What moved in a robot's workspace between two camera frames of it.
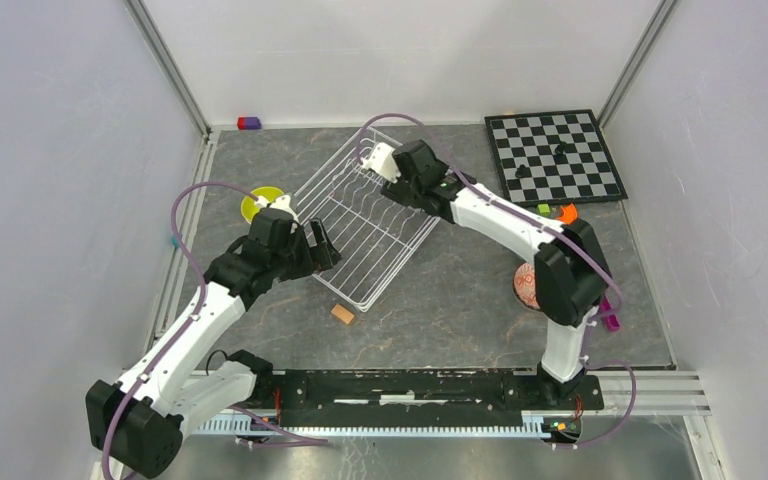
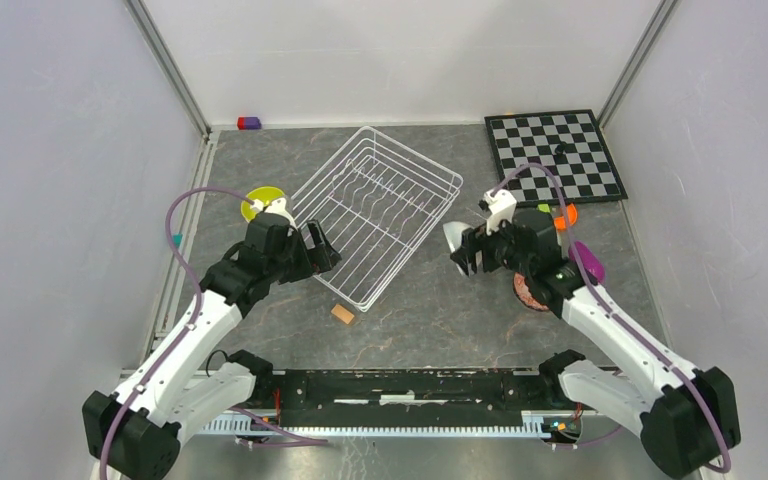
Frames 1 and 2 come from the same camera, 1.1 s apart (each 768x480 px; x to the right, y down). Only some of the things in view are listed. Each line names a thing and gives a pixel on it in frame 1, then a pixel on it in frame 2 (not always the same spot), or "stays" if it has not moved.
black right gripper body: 403,192 to 498,249
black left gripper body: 296,259 stays
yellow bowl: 248,207 stays
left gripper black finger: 325,255 stays
